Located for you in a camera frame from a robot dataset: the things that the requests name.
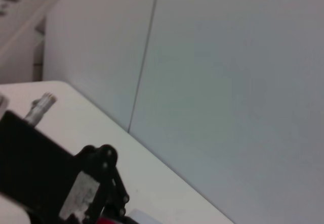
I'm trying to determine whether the beige background frame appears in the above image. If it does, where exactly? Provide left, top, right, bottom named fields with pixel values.
left=0, top=0, right=65, bottom=84

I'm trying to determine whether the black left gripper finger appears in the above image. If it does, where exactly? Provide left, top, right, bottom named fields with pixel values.
left=100, top=144, right=131, bottom=217

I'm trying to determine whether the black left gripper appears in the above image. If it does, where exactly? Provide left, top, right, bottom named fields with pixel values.
left=0, top=110, right=112, bottom=224

